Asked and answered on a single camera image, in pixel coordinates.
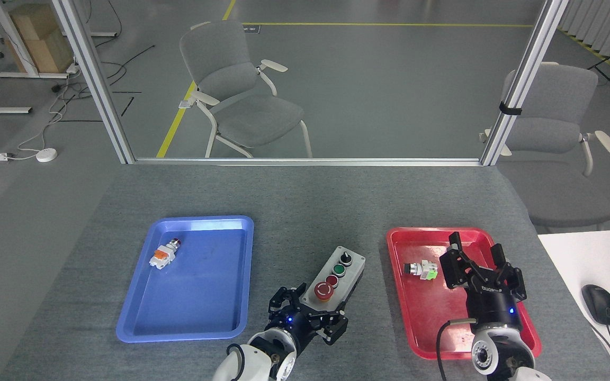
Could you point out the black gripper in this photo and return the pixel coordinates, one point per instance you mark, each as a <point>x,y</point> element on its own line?
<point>295,321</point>
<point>495,312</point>

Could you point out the grey three-button control box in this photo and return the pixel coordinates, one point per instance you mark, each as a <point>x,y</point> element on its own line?
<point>337,275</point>

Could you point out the orange white push button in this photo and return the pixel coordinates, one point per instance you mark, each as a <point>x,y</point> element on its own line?
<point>162,256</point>

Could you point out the brown cardboard box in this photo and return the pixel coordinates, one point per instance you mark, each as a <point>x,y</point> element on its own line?
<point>40,39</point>

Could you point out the red plastic tray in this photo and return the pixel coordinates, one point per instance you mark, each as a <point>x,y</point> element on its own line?
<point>432,312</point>

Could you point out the white side table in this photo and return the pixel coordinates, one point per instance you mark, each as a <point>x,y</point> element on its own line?
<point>585,259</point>

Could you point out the blue plastic tray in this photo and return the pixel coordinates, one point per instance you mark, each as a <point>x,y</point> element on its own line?
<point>194,286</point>

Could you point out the black computer mouse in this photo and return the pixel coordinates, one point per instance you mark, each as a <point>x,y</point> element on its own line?
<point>600,304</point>

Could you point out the grey chair with white armrests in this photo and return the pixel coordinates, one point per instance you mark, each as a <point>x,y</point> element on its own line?
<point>241,100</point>
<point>554,132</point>

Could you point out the grey curtain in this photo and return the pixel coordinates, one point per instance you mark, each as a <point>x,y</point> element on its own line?
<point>607,26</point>

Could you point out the round white device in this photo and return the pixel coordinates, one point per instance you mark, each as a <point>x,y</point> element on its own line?
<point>46,155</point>

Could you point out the white power strip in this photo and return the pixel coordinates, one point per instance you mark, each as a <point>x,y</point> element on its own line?
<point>73,68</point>

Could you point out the green white selector switch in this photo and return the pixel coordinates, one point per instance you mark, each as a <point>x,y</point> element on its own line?
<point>424,270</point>

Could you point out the silver aluminium rail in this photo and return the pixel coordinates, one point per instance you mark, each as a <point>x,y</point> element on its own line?
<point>305,161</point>

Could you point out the white wall plug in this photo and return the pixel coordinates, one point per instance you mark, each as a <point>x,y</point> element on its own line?
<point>1,156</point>

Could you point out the white desk frame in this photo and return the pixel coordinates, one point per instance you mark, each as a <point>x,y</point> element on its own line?
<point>14,37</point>

